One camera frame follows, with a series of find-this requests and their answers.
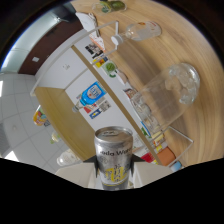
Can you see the orange box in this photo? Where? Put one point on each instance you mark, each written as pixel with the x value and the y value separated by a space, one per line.
pixel 165 156

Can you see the blue yellow wall poster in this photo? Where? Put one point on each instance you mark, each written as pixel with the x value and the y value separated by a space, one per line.
pixel 95 114

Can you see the yellow printed can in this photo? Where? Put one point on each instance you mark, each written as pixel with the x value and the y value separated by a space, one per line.
pixel 40 116

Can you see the light blue cup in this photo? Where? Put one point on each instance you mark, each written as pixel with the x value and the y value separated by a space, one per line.
pixel 176 165

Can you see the two-tier wooden shelf white frame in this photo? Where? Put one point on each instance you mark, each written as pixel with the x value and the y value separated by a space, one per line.
pixel 66 116

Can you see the clear drinking glass with ice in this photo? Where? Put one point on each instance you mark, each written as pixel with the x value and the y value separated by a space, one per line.
pixel 166 96

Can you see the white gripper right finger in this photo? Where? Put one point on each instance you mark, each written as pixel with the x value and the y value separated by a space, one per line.
pixel 148 171

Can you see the orange printed paper sheet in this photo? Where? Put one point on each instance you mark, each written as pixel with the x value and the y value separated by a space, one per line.
pixel 96 41

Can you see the blue liquor bottle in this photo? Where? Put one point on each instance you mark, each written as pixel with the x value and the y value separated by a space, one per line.
pixel 90 95

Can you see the clear bottle green cap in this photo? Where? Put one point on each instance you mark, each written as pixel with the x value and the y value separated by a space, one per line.
pixel 55 137

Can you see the clear bottle white cap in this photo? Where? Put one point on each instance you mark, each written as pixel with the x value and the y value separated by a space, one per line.
pixel 140 31

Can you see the silver soda water can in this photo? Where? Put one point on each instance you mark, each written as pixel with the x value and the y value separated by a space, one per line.
pixel 113 156

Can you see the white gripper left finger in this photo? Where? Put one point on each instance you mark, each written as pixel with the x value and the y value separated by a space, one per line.
pixel 80 173

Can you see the brown door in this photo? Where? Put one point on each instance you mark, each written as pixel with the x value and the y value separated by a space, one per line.
pixel 50 50

